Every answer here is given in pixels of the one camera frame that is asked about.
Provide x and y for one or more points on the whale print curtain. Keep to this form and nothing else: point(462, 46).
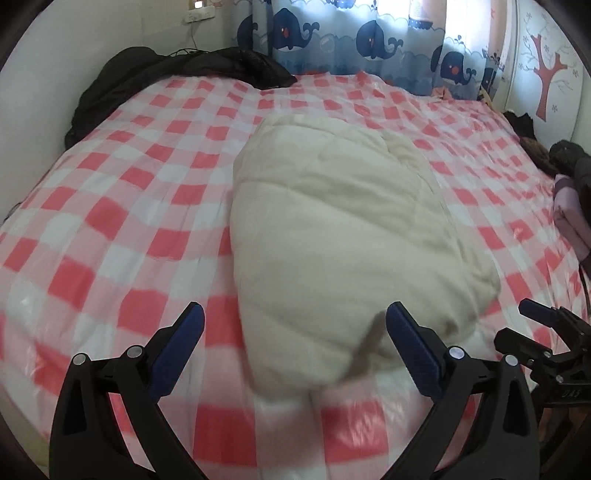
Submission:
point(332, 27)

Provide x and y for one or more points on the cream quilted jacket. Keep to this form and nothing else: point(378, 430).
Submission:
point(332, 221)

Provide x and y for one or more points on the red checked bed cover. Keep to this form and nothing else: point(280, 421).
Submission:
point(115, 184)

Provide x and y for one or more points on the black jacket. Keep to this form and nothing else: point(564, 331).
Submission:
point(138, 69)

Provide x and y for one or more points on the black fuzzy garment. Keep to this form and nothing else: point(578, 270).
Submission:
point(570, 157)

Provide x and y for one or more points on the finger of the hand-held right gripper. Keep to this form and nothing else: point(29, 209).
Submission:
point(538, 311)
point(517, 346)

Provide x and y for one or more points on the pale pink folded cloth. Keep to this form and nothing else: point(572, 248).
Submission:
point(570, 212)

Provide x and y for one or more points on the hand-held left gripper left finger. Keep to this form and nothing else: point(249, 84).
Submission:
point(184, 332)

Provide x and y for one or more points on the brown furry cloth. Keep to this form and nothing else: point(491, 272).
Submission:
point(538, 154)

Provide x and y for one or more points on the dark cloth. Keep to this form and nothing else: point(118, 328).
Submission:
point(519, 123)

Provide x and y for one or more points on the tree wall sticker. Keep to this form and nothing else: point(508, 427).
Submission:
point(547, 69)

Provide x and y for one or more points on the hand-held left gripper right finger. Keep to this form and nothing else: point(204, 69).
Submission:
point(408, 337)

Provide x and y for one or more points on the white wall socket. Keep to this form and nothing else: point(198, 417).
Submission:
point(198, 15)

